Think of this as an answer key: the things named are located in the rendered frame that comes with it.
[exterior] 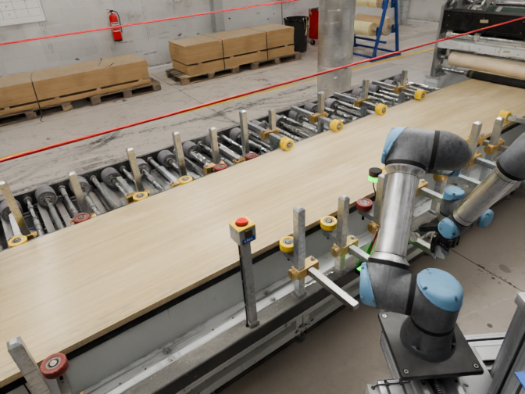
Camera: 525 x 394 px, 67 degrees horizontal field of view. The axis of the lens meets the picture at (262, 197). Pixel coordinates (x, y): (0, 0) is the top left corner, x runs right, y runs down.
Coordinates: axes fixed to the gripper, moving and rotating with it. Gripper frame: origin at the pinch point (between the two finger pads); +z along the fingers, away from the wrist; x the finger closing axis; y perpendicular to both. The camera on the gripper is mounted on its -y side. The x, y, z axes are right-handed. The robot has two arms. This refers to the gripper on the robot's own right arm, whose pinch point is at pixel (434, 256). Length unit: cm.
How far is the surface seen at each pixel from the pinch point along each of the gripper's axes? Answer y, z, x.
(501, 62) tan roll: -96, -27, 227
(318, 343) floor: -43, 83, -28
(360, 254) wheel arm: -19.7, -2.1, -26.3
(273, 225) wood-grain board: -56, -8, -48
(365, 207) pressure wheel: -38.7, -7.4, -2.8
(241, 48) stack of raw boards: -597, 37, 282
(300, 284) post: -27, 5, -55
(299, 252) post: -27, -14, -55
